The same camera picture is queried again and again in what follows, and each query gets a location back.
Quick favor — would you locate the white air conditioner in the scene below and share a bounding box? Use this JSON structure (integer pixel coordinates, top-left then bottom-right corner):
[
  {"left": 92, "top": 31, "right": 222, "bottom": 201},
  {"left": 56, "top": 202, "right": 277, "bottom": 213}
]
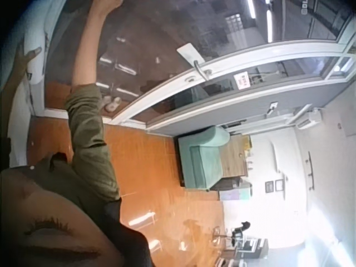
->
[{"left": 295, "top": 109, "right": 324, "bottom": 130}]

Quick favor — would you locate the pastel storage cabinet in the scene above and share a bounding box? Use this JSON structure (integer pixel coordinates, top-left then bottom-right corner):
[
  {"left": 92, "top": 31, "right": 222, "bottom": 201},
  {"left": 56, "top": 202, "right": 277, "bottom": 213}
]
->
[{"left": 218, "top": 179, "right": 253, "bottom": 201}]

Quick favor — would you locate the office desk with equipment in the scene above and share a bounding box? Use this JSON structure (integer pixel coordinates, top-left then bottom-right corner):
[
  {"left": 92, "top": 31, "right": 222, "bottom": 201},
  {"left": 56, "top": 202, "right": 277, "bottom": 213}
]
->
[{"left": 212, "top": 225, "right": 270, "bottom": 267}]

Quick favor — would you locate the pair of white slippers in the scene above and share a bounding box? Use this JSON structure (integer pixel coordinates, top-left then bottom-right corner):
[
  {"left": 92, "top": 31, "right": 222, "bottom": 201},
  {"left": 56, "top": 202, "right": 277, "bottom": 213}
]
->
[{"left": 103, "top": 95, "right": 122, "bottom": 112}]

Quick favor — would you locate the teal armchair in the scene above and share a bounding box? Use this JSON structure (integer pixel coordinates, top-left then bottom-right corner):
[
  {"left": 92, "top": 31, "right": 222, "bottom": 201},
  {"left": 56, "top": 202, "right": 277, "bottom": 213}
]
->
[{"left": 177, "top": 125, "right": 231, "bottom": 192}]

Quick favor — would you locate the red and white sign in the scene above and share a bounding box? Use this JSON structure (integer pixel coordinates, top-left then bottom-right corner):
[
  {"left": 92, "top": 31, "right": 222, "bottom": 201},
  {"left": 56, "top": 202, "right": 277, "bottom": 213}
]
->
[{"left": 233, "top": 72, "right": 251, "bottom": 91}]

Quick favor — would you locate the person's right hand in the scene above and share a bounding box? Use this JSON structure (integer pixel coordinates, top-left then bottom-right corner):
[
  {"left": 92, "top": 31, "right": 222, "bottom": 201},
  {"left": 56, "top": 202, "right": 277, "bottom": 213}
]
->
[{"left": 92, "top": 0, "right": 124, "bottom": 12}]

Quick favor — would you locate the large white rounded panel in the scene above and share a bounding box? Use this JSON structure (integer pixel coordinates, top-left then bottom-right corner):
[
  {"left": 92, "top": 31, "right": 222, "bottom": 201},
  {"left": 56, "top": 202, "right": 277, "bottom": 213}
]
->
[{"left": 19, "top": 0, "right": 53, "bottom": 86}]

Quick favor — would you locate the grey glass partition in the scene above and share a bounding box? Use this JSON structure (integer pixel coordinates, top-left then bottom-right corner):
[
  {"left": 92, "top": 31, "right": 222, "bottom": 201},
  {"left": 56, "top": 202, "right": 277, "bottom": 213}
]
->
[{"left": 146, "top": 54, "right": 356, "bottom": 137}]

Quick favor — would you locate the person's left hand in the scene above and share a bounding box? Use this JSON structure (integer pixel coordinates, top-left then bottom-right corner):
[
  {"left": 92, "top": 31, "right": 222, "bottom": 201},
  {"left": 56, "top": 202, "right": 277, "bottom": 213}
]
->
[{"left": 11, "top": 43, "right": 43, "bottom": 82}]

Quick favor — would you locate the black track light rail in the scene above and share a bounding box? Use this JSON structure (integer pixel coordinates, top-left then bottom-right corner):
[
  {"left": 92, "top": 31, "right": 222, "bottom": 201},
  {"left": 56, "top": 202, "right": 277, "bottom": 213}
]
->
[{"left": 306, "top": 151, "right": 317, "bottom": 191}]

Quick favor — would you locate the white door plate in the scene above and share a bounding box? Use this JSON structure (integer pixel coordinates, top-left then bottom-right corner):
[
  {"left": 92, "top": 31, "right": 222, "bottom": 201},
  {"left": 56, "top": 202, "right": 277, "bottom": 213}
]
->
[{"left": 176, "top": 42, "right": 206, "bottom": 63}]

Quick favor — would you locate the white framed glass door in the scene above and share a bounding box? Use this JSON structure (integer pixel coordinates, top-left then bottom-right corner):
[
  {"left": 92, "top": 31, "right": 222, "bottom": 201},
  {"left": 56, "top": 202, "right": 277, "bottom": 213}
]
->
[{"left": 44, "top": 0, "right": 356, "bottom": 131}]

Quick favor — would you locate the silver door handle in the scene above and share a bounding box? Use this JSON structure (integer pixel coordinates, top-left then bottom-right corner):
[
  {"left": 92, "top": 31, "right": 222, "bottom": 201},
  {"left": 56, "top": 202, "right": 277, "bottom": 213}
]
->
[{"left": 194, "top": 60, "right": 212, "bottom": 82}]

